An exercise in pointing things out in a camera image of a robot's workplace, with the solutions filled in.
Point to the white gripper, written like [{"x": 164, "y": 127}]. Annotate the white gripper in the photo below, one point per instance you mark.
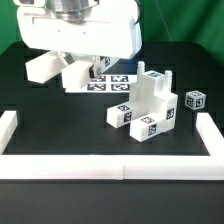
[{"x": 88, "y": 27}]

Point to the white chair back frame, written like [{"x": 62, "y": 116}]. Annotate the white chair back frame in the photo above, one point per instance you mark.
[{"x": 77, "y": 70}]

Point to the white chair seat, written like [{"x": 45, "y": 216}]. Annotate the white chair seat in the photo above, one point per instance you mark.
[{"x": 153, "y": 91}]

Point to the white tagged cube far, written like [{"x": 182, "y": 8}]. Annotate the white tagged cube far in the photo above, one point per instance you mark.
[{"x": 195, "y": 100}]

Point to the white marker base plate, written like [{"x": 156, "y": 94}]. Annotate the white marker base plate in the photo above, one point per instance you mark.
[{"x": 110, "y": 83}]

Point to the white left fence rail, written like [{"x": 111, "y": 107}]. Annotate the white left fence rail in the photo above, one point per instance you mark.
[{"x": 8, "y": 124}]

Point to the white fence rail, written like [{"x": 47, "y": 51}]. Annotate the white fence rail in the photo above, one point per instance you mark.
[
  {"x": 8, "y": 124},
  {"x": 96, "y": 167},
  {"x": 210, "y": 134}
]

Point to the white front fence rail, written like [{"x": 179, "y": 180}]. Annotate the white front fence rail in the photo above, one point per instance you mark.
[{"x": 96, "y": 167}]

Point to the white right fence rail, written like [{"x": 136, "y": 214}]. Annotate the white right fence rail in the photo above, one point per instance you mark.
[{"x": 210, "y": 134}]

